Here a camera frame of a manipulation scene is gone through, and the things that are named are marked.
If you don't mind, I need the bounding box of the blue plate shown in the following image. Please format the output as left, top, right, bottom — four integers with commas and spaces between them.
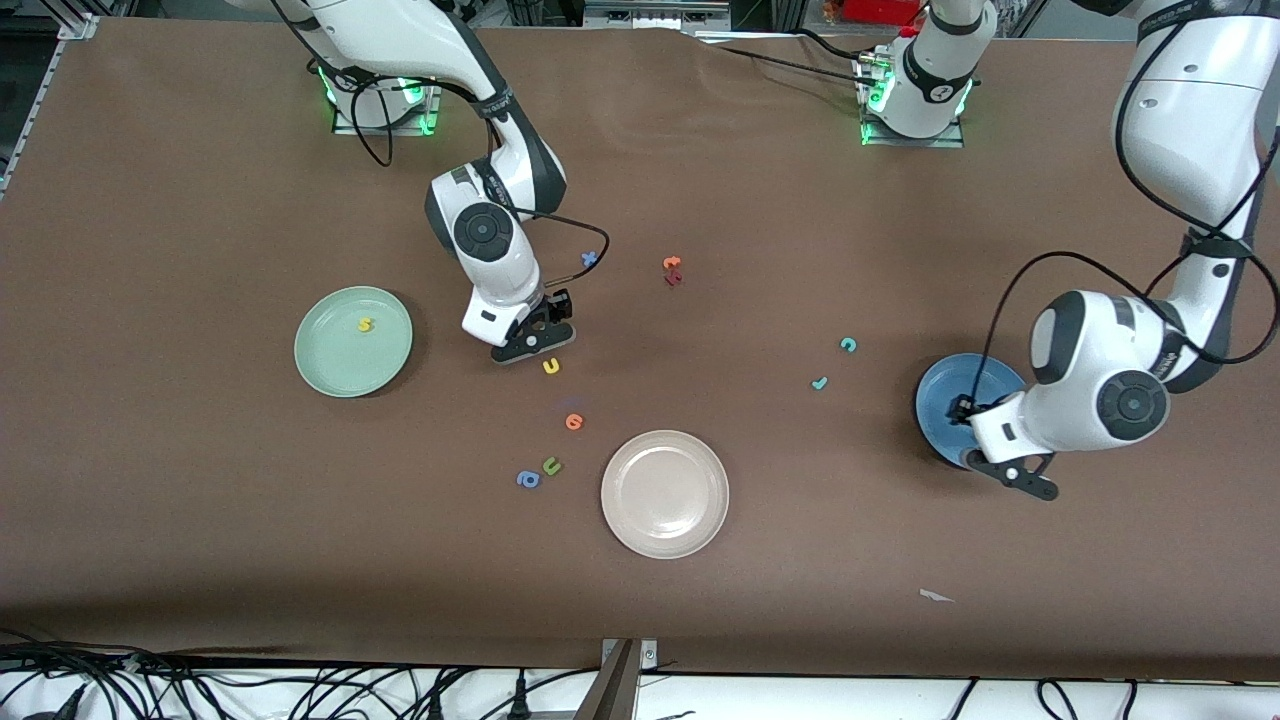
915, 353, 1031, 471

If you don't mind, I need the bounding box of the beige plate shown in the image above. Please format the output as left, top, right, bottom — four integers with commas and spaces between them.
600, 430, 730, 560

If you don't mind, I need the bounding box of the green plate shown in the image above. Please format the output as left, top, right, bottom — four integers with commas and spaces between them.
294, 286, 414, 399

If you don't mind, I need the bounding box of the brown table cover sheet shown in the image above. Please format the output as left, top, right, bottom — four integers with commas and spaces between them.
0, 15, 1280, 683

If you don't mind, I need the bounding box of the grey device box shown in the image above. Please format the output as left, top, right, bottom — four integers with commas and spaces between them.
585, 0, 731, 31

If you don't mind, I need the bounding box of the red box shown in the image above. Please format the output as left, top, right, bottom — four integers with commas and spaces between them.
840, 0, 926, 26

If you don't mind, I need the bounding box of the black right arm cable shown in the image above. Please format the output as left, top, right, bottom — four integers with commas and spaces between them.
270, 0, 611, 293

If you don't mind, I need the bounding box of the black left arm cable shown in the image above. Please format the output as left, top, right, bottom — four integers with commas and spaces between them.
984, 40, 1280, 421

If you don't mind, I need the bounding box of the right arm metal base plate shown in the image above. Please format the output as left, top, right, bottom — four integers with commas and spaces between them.
332, 80, 442, 136

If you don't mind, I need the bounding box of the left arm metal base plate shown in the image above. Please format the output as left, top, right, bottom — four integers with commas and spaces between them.
858, 55, 967, 149

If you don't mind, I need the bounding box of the looped black floor cable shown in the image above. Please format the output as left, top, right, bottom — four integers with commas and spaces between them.
1035, 678, 1083, 720

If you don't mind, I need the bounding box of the black cable to arm base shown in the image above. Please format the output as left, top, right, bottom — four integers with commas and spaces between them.
690, 28, 881, 83

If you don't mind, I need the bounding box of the grey metal bracket plate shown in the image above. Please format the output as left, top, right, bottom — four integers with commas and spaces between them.
602, 638, 659, 671

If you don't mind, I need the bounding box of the grey metal post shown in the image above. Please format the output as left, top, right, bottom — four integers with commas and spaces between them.
575, 640, 641, 720

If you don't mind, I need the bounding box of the aluminium frame profile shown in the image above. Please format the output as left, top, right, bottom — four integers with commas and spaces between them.
0, 12, 101, 196

